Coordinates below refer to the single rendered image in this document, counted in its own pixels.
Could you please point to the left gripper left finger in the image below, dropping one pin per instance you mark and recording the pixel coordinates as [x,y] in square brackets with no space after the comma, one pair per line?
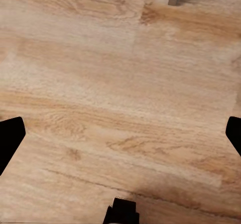
[12,132]

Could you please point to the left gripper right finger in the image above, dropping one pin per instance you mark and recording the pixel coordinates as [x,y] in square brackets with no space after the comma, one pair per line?
[233,132]

